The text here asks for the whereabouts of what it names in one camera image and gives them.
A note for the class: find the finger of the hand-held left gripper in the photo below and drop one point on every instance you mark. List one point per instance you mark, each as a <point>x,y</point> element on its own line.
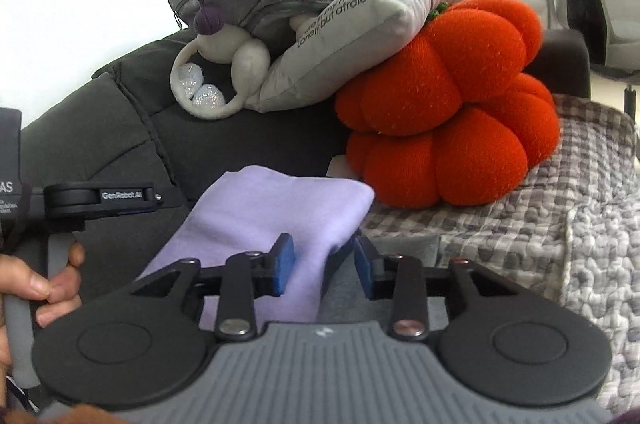
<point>154,199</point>

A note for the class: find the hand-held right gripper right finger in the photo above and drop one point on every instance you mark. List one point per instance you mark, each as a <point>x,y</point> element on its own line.
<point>362,264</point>

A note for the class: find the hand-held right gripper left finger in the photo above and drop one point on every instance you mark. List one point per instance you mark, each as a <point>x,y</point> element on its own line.
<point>282,264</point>

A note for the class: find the lilac pants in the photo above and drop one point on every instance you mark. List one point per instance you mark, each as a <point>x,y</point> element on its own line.
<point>260,209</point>

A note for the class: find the person's left hand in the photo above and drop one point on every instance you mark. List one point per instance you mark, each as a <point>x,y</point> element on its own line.
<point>30,281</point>

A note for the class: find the dark grey sofa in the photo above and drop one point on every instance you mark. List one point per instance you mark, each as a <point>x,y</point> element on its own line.
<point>125,128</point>

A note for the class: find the white paper sheet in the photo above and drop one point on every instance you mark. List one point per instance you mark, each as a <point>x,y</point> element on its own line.
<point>342,167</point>

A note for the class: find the grey checked quilt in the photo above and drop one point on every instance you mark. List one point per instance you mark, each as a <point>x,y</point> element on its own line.
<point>500,229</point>

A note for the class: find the orange pumpkin cushion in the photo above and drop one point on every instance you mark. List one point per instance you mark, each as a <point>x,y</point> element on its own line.
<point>450,53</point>
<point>475,153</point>

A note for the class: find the white plush toy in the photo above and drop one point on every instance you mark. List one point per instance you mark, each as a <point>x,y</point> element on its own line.
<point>220,46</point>

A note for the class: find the light grey printed pillow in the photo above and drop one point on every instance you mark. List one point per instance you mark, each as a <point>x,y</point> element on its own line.
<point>360,33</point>

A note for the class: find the white computer tower black panel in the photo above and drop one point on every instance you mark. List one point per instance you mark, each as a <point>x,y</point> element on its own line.
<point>585,13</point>

